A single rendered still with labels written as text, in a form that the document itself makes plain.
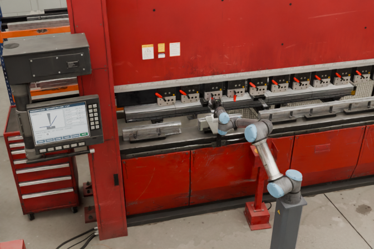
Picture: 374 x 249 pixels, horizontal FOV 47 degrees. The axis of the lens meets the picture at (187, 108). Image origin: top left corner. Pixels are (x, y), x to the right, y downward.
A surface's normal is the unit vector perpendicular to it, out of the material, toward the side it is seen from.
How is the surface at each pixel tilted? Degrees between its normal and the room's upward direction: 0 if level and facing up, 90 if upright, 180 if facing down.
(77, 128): 90
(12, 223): 0
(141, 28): 90
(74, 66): 90
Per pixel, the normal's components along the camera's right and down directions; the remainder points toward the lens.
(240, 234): 0.00, -0.87
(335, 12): 0.24, 0.48
